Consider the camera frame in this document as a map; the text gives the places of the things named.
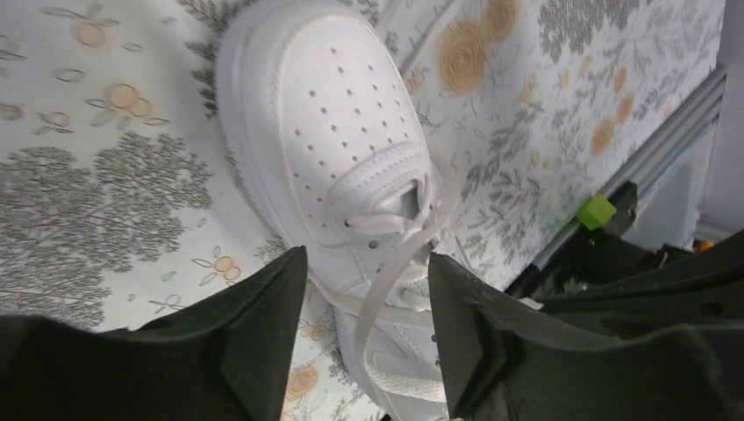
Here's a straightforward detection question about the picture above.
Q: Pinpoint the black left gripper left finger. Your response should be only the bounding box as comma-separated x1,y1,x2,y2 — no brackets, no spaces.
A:
1,246,308,420

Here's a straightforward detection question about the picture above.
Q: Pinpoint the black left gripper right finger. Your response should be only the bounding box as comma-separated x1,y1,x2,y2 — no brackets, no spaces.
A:
429,233,743,420

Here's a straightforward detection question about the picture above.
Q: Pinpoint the white sneaker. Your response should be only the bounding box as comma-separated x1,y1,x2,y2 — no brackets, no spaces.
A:
216,1,461,420

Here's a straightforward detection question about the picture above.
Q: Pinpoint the small green block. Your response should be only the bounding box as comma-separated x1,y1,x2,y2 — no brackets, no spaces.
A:
576,194,617,232

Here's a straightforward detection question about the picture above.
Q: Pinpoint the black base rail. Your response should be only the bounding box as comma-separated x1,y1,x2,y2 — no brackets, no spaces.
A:
505,182,692,300

